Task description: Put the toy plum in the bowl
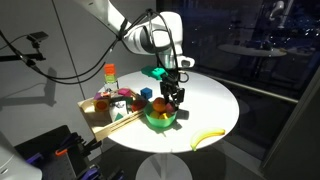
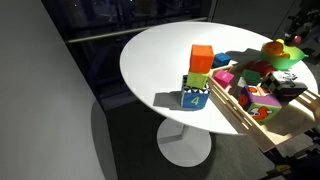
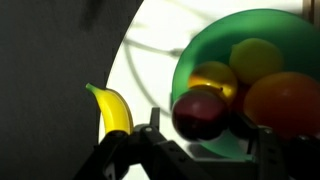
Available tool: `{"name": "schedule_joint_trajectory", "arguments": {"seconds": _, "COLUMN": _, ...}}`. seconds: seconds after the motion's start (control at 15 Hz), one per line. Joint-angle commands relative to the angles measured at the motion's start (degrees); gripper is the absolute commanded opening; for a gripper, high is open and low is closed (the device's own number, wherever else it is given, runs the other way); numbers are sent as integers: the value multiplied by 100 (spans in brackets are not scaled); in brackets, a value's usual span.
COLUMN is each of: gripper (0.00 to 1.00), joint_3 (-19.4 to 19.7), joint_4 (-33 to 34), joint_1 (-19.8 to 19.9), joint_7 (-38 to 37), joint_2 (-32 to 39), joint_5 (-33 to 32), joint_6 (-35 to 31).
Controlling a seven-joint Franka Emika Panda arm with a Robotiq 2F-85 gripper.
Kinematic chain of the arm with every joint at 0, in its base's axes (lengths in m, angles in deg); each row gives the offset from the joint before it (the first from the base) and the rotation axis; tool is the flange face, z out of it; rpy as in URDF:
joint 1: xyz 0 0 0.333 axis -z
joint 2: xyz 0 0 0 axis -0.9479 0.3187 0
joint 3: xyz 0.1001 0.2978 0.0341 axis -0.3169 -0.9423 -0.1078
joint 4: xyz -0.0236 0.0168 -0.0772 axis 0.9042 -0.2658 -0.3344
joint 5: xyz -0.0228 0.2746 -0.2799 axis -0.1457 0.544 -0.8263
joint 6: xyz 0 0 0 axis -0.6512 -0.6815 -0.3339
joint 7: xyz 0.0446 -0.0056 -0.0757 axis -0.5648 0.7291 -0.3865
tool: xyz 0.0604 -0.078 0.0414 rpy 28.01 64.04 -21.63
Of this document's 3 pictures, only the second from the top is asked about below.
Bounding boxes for dark purple toy plum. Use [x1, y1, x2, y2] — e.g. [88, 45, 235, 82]
[289, 35, 303, 47]

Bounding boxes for green plastic bowl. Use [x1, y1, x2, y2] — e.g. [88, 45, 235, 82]
[259, 41, 309, 71]

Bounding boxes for white table pedestal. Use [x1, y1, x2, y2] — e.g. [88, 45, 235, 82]
[156, 117, 213, 168]

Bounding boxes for purple yellow picture cube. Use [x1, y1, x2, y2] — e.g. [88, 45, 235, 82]
[238, 84, 283, 125]

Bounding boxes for wooden tray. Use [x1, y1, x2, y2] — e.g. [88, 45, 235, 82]
[207, 59, 320, 153]

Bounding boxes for lime green fabric cube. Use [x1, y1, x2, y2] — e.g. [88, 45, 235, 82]
[185, 70, 210, 90]

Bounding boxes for toy orange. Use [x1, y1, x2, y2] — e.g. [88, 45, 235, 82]
[263, 41, 285, 56]

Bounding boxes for blue patterned number cube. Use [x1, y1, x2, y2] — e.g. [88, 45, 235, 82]
[180, 74, 212, 110]

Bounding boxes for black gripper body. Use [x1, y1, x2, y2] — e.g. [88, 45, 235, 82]
[287, 6, 320, 38]

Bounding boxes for small green foam cube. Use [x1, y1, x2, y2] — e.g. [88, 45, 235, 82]
[241, 68, 262, 86]

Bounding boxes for black equipment with clamps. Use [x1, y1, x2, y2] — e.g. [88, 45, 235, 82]
[259, 128, 320, 180]

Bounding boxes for small magenta foam cube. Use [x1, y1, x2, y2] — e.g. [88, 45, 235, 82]
[212, 69, 235, 90]

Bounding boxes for small dark blue cube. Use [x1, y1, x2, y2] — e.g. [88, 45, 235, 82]
[211, 52, 232, 69]

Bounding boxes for yellow toy lemon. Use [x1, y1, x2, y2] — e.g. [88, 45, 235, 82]
[275, 38, 294, 60]

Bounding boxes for red toy tomato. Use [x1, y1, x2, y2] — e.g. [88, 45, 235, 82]
[248, 60, 277, 78]

